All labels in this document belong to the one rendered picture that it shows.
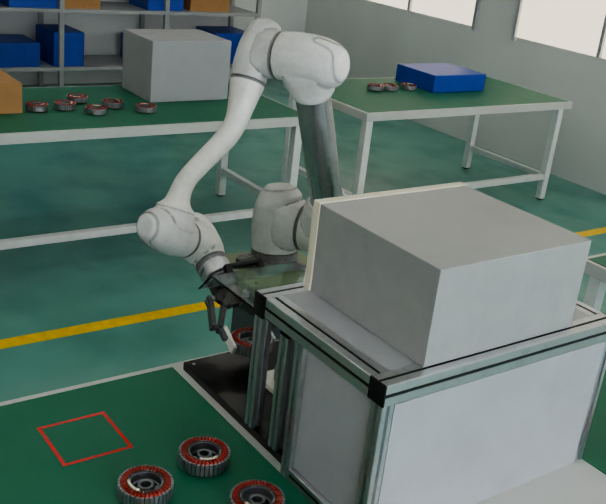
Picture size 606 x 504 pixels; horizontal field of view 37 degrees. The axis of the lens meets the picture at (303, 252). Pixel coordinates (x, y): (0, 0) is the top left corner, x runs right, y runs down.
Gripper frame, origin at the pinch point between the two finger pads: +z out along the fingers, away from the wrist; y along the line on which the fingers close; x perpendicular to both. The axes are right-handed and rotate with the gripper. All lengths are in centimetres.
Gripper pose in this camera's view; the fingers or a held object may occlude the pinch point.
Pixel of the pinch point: (251, 340)
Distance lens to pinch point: 233.3
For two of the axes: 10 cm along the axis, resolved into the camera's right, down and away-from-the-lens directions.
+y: -8.1, 1.3, -5.7
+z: 4.4, 7.7, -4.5
